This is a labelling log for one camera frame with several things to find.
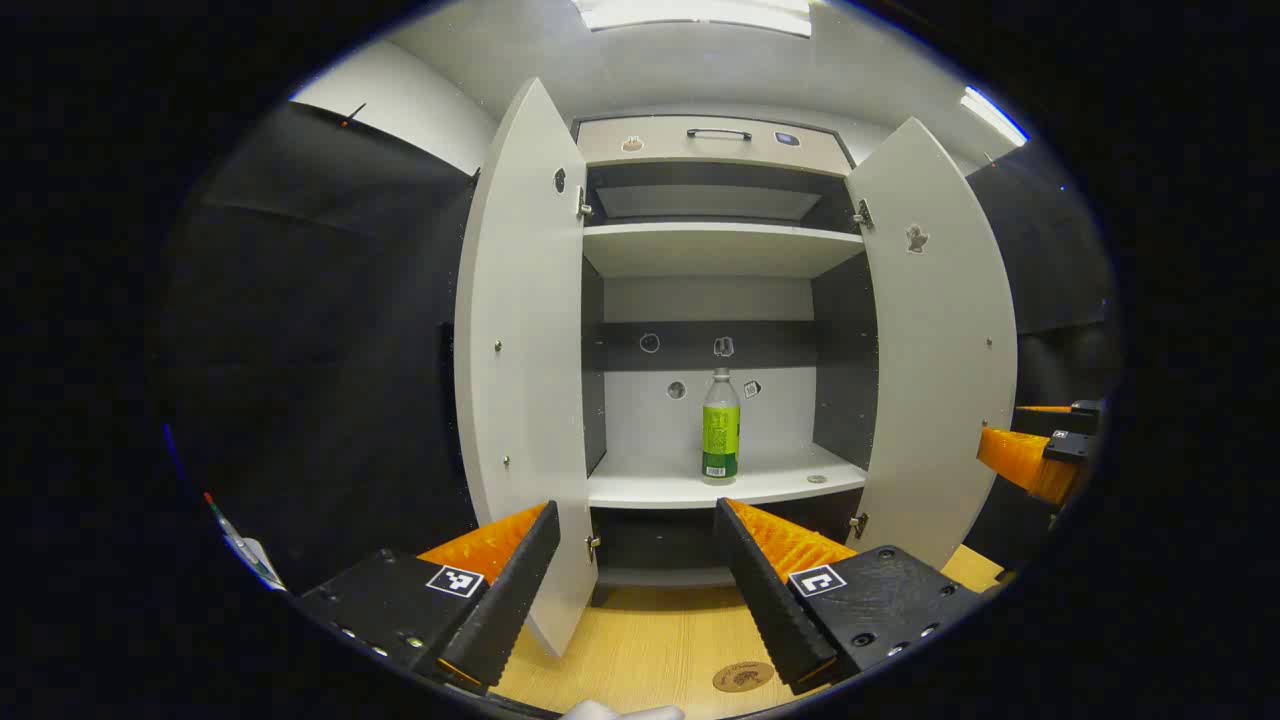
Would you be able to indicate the beige cabinet drawer front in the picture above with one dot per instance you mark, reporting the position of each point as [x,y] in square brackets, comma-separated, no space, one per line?
[650,145]

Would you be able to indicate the narrow ceiling light panel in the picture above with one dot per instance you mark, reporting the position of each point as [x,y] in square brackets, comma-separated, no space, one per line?
[992,115]

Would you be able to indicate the large ceiling light panel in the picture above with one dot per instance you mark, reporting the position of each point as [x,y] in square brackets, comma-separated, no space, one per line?
[700,12]

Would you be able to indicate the green label plastic bottle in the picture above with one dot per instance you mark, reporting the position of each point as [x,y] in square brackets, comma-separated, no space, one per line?
[721,430]

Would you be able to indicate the black backdrop cloth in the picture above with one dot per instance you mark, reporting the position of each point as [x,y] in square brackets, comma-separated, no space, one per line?
[320,350]

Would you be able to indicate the white cabinet door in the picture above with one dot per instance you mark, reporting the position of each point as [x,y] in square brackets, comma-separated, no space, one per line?
[935,350]
[520,350]

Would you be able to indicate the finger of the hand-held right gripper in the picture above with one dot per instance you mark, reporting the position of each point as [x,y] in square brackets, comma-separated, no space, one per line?
[1080,415]
[1025,460]

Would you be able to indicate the round brown coaster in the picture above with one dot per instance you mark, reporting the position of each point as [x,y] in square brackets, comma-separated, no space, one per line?
[743,677]

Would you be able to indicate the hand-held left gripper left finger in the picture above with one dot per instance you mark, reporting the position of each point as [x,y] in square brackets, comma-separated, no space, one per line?
[500,610]

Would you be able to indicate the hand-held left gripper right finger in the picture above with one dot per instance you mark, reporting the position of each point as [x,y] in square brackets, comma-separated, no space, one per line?
[775,610]

